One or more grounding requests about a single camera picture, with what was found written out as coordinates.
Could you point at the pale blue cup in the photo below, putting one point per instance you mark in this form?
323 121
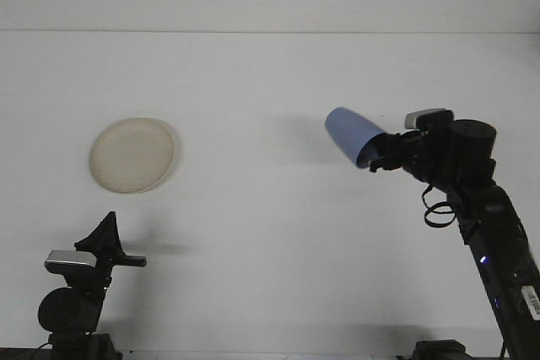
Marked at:
350 132

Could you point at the pale round plate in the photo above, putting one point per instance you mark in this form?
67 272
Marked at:
131 156

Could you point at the black block stand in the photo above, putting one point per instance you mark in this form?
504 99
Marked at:
439 350
103 347

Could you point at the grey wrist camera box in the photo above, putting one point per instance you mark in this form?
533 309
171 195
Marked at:
422 117
69 259

